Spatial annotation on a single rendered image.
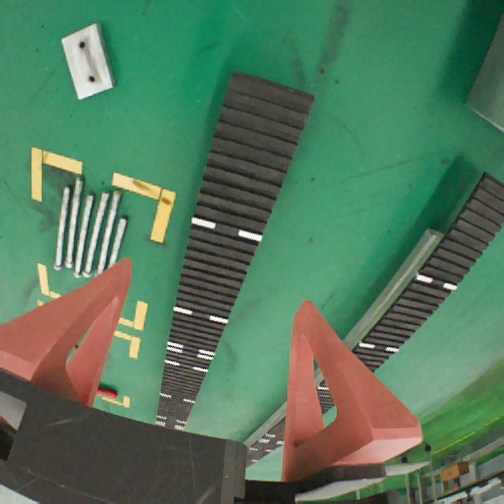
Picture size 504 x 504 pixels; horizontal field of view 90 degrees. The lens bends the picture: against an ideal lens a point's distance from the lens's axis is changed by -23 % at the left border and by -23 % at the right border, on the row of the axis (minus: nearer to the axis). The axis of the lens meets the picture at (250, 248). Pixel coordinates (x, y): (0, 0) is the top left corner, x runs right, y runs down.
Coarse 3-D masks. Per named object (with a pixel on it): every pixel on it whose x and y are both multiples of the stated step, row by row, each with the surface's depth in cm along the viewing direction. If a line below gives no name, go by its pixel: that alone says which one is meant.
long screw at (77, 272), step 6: (90, 192) 25; (90, 198) 25; (90, 204) 25; (84, 210) 26; (90, 210) 26; (84, 216) 26; (84, 222) 26; (84, 228) 27; (84, 234) 27; (84, 240) 28; (78, 246) 28; (78, 252) 29; (78, 258) 29; (78, 264) 30; (78, 270) 30; (78, 276) 31
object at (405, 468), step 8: (424, 448) 316; (400, 464) 291; (408, 464) 292; (416, 464) 293; (424, 464) 300; (392, 472) 312; (400, 472) 318; (408, 472) 326; (432, 472) 286; (408, 480) 319; (432, 480) 277; (408, 488) 309; (432, 488) 269; (408, 496) 299
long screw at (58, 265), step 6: (66, 186) 24; (66, 192) 25; (66, 198) 25; (66, 204) 25; (66, 210) 26; (66, 216) 26; (60, 222) 27; (60, 228) 27; (60, 234) 27; (60, 240) 28; (60, 246) 28; (60, 252) 29; (60, 258) 29; (54, 264) 30; (60, 264) 30
